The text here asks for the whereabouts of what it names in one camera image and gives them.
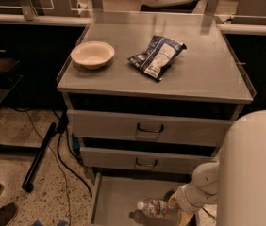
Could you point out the grey top drawer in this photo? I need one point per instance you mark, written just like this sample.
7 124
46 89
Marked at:
138 127

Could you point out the grey drawer cabinet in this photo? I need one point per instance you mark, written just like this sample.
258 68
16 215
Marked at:
150 97

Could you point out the dark shoe lower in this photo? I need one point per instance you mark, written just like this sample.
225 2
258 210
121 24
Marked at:
8 213

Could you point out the grey bottom drawer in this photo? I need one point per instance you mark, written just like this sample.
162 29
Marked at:
116 194

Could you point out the blue chip bag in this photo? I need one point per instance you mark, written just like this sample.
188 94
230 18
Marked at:
158 57

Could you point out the clear plastic water bottle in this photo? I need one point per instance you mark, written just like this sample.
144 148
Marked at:
157 208

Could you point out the black table leg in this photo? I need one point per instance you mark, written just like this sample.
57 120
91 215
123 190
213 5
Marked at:
27 184

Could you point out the grey drawer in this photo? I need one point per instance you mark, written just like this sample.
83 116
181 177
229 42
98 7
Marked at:
116 194
138 127
145 161

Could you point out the black office chair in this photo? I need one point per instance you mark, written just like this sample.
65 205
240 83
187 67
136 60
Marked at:
187 6

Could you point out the white paper bowl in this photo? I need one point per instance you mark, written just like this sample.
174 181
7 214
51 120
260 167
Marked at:
92 54

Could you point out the grey middle drawer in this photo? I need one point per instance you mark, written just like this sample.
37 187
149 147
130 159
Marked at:
145 161

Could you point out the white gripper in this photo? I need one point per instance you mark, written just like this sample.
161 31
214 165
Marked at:
184 194

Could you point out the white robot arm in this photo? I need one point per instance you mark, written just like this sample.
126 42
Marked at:
236 183

